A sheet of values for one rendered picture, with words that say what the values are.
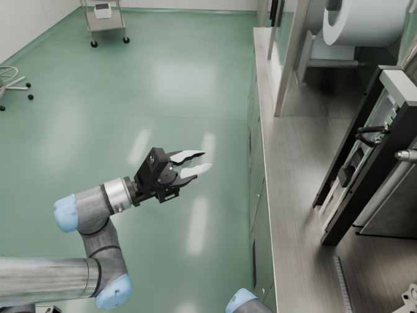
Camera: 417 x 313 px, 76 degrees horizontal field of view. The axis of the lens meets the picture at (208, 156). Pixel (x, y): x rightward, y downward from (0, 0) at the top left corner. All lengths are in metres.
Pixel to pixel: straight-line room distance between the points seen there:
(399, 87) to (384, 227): 0.52
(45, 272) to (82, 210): 0.13
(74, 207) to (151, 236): 1.39
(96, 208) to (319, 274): 0.67
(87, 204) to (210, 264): 1.34
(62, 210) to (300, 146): 0.98
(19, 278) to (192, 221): 1.57
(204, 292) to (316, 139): 1.11
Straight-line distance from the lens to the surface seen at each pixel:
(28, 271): 0.56
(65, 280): 0.59
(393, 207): 0.96
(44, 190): 2.54
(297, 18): 1.21
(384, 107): 0.75
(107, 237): 0.69
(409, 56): 1.09
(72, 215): 0.63
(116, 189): 0.63
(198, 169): 0.65
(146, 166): 0.61
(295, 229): 0.99
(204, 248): 1.91
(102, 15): 5.06
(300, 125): 1.39
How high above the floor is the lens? 1.72
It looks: 45 degrees down
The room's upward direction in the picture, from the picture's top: straight up
